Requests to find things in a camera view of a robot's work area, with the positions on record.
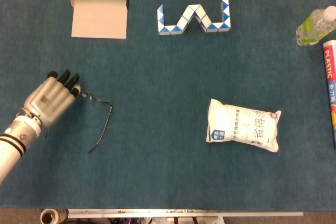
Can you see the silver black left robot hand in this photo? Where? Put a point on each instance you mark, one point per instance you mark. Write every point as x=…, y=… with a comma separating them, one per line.
x=47, y=100

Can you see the thin black-framed eyeglasses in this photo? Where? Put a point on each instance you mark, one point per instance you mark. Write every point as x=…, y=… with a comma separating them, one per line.
x=91, y=97

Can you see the open blue cardboard box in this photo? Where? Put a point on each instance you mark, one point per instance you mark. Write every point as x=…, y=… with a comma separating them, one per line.
x=99, y=22

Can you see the brown tape roll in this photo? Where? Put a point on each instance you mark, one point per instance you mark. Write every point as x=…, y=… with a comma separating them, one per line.
x=48, y=217

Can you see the blue felt table cloth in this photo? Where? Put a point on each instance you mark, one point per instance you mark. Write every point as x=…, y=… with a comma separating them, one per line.
x=157, y=169

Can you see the blue white snake puzzle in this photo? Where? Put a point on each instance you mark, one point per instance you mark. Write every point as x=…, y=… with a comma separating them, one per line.
x=168, y=30

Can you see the white printed plastic packet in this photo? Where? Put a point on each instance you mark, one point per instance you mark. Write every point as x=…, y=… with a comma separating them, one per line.
x=244, y=127

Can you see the clear green label water bottle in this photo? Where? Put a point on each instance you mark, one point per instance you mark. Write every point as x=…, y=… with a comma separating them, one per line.
x=312, y=28

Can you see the plastic wrap roll box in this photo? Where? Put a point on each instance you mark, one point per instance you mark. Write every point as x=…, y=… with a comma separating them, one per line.
x=330, y=77

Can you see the aluminium table edge rail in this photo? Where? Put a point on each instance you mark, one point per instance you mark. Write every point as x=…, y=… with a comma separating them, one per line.
x=183, y=213

